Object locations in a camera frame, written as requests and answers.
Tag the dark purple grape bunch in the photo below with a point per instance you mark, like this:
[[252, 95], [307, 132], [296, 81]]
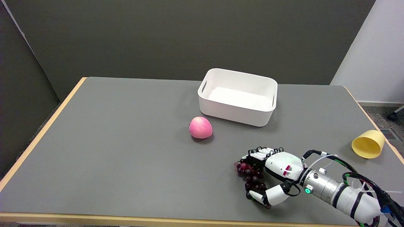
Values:
[[251, 176]]

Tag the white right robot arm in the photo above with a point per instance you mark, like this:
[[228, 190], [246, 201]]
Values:
[[339, 194]]

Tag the pink apple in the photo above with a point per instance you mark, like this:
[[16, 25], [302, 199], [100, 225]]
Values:
[[200, 127]]

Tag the grey table mat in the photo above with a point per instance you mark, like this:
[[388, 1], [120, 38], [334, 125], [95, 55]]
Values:
[[202, 151]]

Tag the black chair caster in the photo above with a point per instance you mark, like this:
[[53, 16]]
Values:
[[393, 116]]

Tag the yellow paper cup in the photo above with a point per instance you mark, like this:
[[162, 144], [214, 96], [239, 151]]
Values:
[[368, 144]]

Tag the floor vent grille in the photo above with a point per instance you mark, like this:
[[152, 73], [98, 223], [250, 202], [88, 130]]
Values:
[[390, 134]]

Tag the white plastic storage bin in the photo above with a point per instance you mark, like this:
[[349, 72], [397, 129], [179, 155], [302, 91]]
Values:
[[237, 97]]

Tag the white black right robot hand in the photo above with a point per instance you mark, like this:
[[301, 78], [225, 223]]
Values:
[[277, 171]]

